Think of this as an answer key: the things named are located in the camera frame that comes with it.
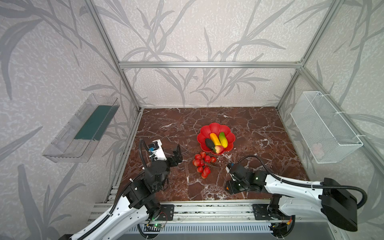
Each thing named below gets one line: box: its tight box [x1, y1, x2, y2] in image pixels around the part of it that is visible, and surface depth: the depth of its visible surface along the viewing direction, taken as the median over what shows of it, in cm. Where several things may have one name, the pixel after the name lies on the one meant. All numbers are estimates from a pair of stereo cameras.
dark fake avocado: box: [205, 138, 215, 150], surface depth 98 cm
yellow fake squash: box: [209, 132, 222, 146], surface depth 100 cm
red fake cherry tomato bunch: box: [192, 151, 217, 179], surface depth 88 cm
